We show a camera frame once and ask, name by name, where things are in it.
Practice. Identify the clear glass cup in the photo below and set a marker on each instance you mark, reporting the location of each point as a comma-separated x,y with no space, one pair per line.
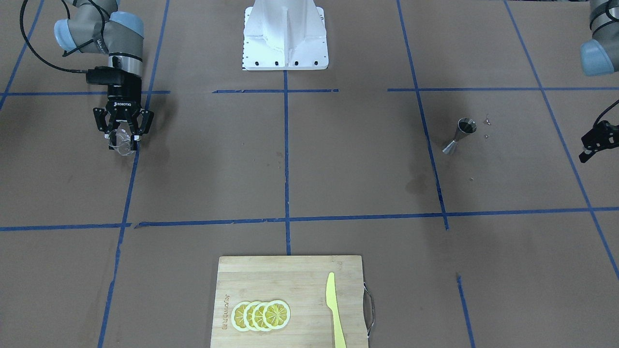
121,142

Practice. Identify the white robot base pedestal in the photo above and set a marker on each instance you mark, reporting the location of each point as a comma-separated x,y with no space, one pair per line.
284,35

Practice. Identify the yellow plastic knife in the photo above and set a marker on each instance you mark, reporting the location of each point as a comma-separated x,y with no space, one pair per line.
332,303

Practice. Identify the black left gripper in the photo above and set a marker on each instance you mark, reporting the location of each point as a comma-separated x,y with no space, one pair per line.
597,136

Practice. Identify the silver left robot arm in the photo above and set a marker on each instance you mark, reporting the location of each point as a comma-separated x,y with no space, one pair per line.
600,56

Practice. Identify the steel double jigger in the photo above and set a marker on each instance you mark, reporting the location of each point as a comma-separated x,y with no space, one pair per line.
465,127

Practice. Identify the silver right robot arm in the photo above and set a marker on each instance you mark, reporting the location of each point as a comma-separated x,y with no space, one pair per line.
99,27

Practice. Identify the lemon slice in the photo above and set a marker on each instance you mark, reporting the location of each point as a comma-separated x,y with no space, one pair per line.
257,317
238,316
248,316
276,315

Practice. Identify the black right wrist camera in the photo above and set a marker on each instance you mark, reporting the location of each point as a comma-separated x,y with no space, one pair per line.
107,76

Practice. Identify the bamboo cutting board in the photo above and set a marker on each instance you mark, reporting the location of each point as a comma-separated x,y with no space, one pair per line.
300,282

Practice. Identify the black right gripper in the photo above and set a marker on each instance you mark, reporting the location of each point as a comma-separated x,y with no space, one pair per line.
124,99

